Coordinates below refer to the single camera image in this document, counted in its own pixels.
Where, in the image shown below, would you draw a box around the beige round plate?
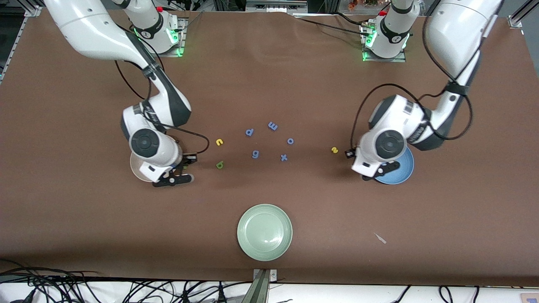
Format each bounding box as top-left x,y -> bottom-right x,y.
130,151 -> 148,183

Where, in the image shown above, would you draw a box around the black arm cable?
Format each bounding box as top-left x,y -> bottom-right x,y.
115,59 -> 210,155
350,13 -> 474,152

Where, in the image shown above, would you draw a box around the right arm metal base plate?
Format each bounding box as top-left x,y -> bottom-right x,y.
140,17 -> 187,58

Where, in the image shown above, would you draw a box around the pale green round plate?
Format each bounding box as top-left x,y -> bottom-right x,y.
237,204 -> 294,262

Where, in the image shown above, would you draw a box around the metal table edge bracket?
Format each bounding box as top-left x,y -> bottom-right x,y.
252,268 -> 278,303

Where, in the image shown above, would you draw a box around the black cable tangle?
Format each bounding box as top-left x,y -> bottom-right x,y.
0,258 -> 253,303

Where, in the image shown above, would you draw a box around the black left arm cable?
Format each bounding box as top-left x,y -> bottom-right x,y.
350,13 -> 474,152

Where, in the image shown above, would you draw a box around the blue round plate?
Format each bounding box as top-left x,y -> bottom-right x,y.
374,145 -> 415,185

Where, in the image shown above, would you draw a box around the black cable on tabletop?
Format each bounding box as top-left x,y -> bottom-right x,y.
294,16 -> 373,38

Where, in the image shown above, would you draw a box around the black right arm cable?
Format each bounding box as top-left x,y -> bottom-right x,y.
115,59 -> 210,155

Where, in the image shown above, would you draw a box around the grey metal box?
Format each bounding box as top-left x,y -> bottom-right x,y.
245,0 -> 309,13

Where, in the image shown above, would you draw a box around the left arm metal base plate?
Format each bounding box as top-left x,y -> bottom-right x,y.
360,21 -> 407,63

